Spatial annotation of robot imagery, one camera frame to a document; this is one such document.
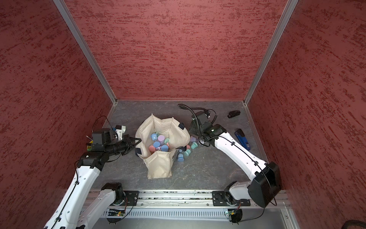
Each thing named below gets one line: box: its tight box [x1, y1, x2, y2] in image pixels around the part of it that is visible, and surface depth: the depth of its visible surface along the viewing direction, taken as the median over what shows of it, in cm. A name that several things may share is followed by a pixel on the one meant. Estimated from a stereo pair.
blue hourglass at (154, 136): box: [150, 132, 161, 149], surface depth 91 cm
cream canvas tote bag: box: [134, 113, 191, 180], surface depth 82 cm
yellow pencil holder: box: [86, 139, 94, 152], surface depth 83 cm
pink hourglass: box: [148, 145, 156, 153], surface depth 87 cm
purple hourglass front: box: [157, 134, 166, 146], surface depth 90 cm
